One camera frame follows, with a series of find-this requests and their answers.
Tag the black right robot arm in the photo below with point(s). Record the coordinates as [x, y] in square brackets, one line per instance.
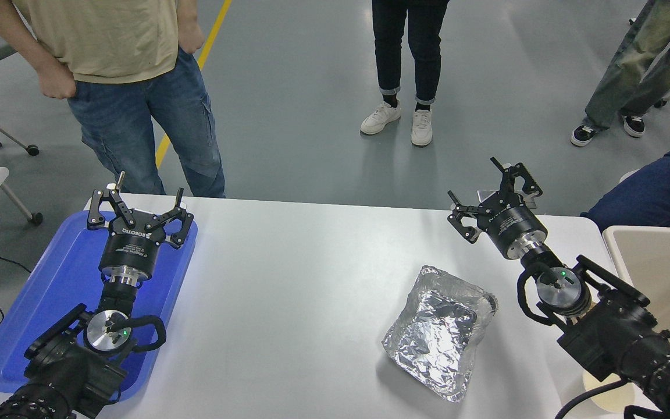
[614, 337]

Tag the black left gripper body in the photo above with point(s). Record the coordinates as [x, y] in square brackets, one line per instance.
[131, 250]

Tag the metal floor plate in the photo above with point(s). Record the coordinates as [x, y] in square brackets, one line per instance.
[484, 196]
[531, 201]

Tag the person with white shoes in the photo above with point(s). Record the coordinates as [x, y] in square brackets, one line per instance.
[410, 41]

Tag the person's left hand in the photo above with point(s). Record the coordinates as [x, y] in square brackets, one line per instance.
[192, 38]

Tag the person's right hand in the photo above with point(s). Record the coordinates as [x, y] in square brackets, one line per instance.
[57, 82]

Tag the wheeled chair with grey seat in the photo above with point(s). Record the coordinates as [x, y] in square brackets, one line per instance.
[35, 218]

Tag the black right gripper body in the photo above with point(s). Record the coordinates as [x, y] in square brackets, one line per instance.
[512, 224]

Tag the seated person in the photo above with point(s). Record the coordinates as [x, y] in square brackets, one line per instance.
[655, 195]

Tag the crumpled foil tray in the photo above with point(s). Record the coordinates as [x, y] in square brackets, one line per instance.
[437, 337]

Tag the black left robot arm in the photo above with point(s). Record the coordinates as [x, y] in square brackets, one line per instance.
[67, 372]

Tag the large pale bin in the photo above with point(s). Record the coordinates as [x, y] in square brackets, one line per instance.
[660, 273]

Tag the white paper cup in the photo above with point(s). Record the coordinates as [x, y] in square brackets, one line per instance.
[602, 398]

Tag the standing person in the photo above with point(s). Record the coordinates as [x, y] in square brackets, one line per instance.
[108, 35]

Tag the small metal post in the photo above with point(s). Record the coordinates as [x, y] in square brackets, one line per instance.
[118, 180]

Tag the blue plastic tray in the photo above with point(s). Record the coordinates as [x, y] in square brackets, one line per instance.
[50, 291]

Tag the person with black-white shoes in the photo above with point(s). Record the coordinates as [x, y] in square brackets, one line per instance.
[631, 64]

